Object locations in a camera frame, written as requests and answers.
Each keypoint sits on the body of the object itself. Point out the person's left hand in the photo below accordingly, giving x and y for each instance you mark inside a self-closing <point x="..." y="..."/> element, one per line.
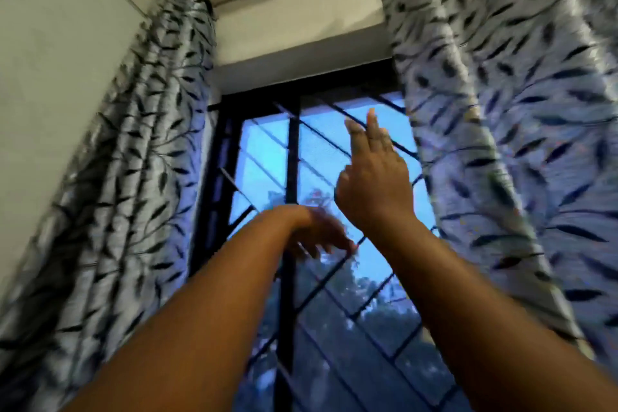
<point x="311" y="226"/>

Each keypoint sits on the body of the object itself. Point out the person's right hand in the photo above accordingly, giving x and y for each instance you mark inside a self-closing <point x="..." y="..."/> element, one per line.
<point x="374" y="189"/>

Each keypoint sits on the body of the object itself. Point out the person's right middle finger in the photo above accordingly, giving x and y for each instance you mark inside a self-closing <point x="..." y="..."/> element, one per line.
<point x="373" y="127"/>

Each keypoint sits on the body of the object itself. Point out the person's left fingers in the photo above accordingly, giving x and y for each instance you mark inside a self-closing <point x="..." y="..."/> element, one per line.
<point x="333" y="239"/>

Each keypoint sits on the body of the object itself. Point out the person's right thumb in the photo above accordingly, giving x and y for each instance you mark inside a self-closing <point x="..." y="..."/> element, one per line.
<point x="342" y="187"/>

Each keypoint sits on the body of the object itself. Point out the person's right forearm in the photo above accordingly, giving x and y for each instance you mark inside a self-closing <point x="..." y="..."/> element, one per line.
<point x="473" y="320"/>

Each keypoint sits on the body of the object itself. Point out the person's left forearm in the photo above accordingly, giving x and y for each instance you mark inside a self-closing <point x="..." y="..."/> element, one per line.
<point x="203" y="320"/>

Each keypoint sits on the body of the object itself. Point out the black metal window grille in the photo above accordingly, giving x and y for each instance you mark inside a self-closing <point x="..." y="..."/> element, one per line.
<point x="333" y="281"/>

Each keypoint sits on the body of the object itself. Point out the green trees outside window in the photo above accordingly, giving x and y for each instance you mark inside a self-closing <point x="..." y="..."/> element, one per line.
<point x="357" y="344"/>

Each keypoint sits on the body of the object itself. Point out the white leaf-print curtain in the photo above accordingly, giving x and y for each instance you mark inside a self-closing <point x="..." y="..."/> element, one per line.
<point x="120" y="194"/>
<point x="512" y="127"/>

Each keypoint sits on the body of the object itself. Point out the black window frame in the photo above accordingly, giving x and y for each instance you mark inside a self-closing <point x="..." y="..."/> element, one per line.
<point x="292" y="160"/>

